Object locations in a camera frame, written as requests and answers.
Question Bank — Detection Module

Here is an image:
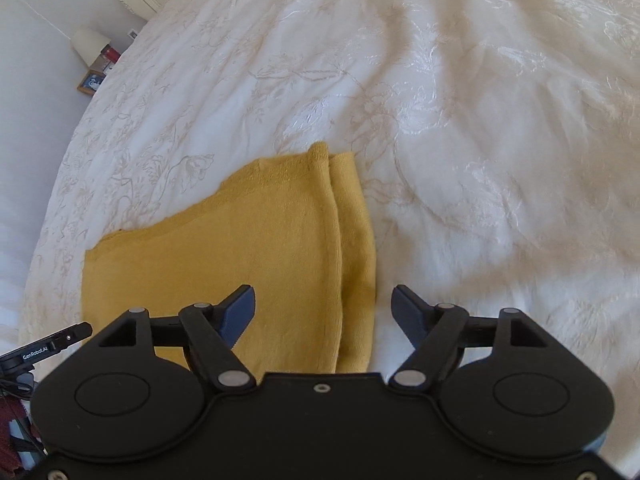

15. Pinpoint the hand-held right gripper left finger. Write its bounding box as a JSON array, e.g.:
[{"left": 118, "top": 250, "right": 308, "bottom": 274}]
[{"left": 82, "top": 284, "right": 258, "bottom": 393}]

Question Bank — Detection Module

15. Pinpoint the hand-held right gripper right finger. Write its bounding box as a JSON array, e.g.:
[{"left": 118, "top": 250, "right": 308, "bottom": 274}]
[{"left": 387, "top": 284, "right": 565, "bottom": 391}]

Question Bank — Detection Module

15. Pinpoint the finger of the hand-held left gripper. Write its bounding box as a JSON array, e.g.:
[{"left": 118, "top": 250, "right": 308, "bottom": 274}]
[{"left": 50, "top": 322, "right": 94, "bottom": 353}]

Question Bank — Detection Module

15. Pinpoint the yellow knit sweater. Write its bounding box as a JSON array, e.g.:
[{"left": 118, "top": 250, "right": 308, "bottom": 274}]
[{"left": 81, "top": 141, "right": 377, "bottom": 375}]

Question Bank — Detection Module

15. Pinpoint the dark red cloth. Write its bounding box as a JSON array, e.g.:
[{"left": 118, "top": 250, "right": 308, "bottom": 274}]
[{"left": 0, "top": 400, "right": 33, "bottom": 478}]

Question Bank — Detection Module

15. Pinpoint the white embroidered bedspread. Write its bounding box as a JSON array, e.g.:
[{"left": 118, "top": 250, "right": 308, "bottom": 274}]
[{"left": 17, "top": 0, "right": 640, "bottom": 396}]

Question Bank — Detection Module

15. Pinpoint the white table lamp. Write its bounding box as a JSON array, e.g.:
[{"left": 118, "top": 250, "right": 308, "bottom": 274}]
[{"left": 72, "top": 27, "right": 112, "bottom": 67}]

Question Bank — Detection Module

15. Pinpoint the wooden photo frame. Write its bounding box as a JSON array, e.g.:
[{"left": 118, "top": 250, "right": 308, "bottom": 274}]
[{"left": 76, "top": 71, "right": 105, "bottom": 96}]

